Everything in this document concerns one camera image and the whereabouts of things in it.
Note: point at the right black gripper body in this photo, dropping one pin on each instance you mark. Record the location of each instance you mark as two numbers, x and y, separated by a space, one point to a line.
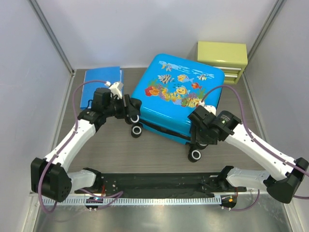
199 134

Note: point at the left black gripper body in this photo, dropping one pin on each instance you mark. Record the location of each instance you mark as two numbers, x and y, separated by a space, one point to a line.
118 108

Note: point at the blue suitcase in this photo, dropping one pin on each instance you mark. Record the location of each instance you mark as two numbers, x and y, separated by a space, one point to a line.
170 90

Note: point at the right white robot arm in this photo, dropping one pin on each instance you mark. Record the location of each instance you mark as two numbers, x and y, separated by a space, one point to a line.
282 174

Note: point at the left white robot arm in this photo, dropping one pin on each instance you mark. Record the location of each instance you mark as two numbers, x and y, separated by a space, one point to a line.
49 176

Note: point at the blue file folder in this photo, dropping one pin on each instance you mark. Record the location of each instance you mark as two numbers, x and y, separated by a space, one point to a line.
107 74

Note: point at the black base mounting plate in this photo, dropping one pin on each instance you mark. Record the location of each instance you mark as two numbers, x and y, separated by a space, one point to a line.
162 185

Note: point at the olive green drawer box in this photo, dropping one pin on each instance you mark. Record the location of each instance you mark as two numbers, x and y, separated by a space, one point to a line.
231 58

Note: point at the white slotted cable duct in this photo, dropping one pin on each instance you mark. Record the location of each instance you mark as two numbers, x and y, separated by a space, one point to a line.
87 200

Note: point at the left aluminium frame post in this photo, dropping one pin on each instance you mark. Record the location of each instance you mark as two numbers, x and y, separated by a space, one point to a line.
49 31

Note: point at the aluminium frame post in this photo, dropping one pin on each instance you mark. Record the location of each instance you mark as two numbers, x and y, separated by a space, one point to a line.
265 28
49 31

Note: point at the right aluminium frame post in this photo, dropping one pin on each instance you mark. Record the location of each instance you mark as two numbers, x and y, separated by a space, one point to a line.
265 28

